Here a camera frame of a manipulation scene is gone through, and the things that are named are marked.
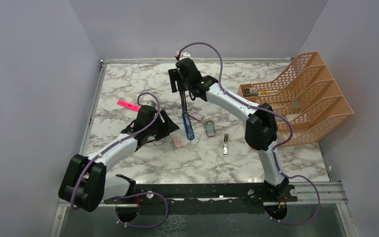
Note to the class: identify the blue stapler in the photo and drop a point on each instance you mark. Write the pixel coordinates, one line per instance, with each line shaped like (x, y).
(186, 119)

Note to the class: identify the staple box tray with staples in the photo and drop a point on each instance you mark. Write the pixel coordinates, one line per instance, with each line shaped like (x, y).
(210, 129)

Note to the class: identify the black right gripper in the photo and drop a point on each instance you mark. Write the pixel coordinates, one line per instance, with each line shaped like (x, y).
(174, 75)

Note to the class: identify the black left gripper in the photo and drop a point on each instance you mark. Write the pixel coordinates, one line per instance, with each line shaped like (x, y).
(170, 126)

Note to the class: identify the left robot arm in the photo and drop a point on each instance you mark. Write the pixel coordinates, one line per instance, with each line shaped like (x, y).
(85, 185)

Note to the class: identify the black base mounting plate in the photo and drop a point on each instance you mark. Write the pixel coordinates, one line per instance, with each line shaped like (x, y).
(199, 199)

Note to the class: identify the peach plastic desk organizer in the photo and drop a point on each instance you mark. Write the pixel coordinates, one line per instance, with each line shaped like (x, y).
(307, 95)

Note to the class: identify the black piano keyboard ruler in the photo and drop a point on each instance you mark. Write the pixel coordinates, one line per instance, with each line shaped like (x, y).
(249, 92)

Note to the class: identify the pink flat plastic bar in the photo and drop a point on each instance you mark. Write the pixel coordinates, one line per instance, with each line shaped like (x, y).
(128, 105)

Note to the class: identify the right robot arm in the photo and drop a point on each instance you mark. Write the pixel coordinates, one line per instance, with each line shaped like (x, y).
(259, 120)

